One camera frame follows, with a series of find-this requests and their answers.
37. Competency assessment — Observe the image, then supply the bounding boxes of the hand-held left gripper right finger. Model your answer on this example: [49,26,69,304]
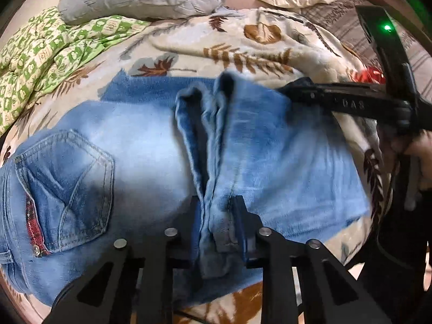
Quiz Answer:
[229,195,393,324]

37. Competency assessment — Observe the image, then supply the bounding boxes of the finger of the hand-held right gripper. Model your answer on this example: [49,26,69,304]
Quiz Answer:
[275,77,325,109]

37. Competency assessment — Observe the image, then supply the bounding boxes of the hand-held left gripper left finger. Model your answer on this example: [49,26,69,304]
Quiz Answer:
[40,196,204,324]

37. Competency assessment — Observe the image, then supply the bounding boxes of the blue denim pants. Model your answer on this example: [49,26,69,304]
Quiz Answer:
[0,71,371,306]

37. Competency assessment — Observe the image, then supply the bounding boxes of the person's right hand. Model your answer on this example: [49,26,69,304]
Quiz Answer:
[401,135,432,190]

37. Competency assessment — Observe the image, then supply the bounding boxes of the striped floral sofa cushion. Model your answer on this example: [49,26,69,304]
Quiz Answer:
[300,0,432,85]

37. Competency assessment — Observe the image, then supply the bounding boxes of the leaf print blanket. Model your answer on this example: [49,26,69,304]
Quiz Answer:
[0,5,394,324]

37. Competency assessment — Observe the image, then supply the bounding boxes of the green checked blanket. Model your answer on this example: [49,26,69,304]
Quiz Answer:
[0,6,151,136]

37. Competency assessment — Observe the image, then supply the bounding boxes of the black cable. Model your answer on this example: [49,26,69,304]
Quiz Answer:
[374,155,403,277]

